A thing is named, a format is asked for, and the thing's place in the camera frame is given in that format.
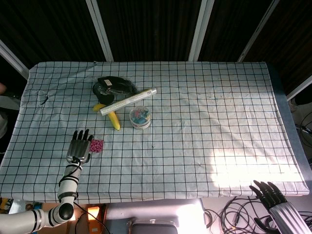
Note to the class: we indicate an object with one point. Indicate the white black checked tablecloth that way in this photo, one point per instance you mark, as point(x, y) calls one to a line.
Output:
point(182, 126)

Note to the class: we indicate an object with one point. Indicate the clear round clip container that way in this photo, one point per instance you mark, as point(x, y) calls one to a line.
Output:
point(140, 117)

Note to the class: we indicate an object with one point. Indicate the pink patterned small packet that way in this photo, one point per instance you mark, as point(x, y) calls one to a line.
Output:
point(96, 145)

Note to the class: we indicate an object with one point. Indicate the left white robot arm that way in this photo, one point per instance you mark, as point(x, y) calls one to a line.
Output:
point(69, 185)

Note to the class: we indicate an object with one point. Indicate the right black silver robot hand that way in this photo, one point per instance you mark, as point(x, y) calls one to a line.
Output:
point(285, 212)

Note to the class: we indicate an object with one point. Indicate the black round pad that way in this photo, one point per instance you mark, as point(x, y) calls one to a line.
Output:
point(105, 97)

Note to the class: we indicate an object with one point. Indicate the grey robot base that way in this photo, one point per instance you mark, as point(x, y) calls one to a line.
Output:
point(156, 212)

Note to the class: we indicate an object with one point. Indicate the yellow banana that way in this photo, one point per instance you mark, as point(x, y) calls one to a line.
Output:
point(114, 119)

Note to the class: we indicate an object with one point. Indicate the black item in plastic bag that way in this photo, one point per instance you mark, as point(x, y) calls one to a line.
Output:
point(119, 84)

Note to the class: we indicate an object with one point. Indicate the white frame post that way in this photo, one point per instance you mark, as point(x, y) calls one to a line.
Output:
point(201, 29)
point(13, 59)
point(299, 89)
point(258, 29)
point(100, 29)

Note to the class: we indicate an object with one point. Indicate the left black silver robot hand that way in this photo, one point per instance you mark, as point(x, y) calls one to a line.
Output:
point(78, 148)

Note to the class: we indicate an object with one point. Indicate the silver foil tube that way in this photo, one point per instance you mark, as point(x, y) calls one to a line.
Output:
point(128, 101)

